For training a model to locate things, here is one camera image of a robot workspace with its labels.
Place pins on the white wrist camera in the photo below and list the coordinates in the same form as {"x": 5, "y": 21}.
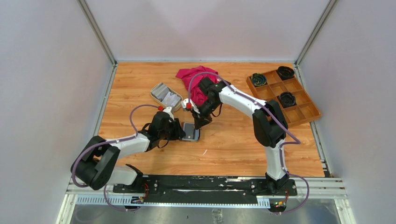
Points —
{"x": 168, "y": 110}
{"x": 188, "y": 105}

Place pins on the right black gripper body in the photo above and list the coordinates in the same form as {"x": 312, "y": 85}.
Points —
{"x": 207, "y": 108}

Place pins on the brown leather card holder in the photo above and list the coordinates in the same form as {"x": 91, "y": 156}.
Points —
{"x": 197, "y": 136}

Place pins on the crumpled pink cloth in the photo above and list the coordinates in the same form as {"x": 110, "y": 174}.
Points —
{"x": 186, "y": 75}

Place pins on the stack of credit cards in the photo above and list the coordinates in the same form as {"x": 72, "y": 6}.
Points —
{"x": 165, "y": 94}

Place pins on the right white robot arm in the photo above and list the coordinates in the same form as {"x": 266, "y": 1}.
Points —
{"x": 269, "y": 125}

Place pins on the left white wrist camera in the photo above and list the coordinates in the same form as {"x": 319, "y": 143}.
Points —
{"x": 168, "y": 110}

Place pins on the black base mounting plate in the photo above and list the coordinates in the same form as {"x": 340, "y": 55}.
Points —
{"x": 194, "y": 189}

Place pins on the aluminium frame rail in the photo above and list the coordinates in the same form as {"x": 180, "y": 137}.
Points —
{"x": 307, "y": 188}

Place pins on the black credit card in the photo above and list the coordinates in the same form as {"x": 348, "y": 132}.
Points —
{"x": 189, "y": 130}

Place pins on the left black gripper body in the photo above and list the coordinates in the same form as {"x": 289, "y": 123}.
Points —
{"x": 169, "y": 133}

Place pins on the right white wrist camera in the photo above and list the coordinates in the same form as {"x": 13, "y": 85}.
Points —
{"x": 188, "y": 105}

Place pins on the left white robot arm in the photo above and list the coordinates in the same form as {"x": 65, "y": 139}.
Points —
{"x": 96, "y": 165}

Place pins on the beige card tray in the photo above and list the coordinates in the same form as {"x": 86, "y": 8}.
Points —
{"x": 166, "y": 97}

